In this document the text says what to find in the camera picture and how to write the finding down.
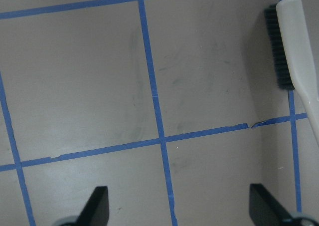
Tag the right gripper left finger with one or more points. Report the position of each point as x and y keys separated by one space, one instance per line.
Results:
x=96 y=211

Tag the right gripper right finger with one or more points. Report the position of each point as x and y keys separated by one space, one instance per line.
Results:
x=265 y=210

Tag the white hand brush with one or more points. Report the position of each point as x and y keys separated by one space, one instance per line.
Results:
x=292 y=54

